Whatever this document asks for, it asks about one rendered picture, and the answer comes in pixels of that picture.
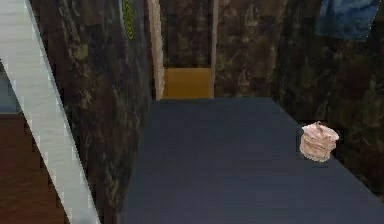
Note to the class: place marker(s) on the white door frame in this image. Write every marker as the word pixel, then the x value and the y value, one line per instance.
pixel 40 100

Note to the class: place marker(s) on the pink round ribbed basket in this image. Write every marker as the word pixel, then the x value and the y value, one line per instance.
pixel 318 141

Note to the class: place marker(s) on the green patterned wall picture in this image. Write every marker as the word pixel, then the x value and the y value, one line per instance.
pixel 128 16

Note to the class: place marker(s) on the blue framed wall picture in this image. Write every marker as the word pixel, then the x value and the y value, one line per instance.
pixel 346 16

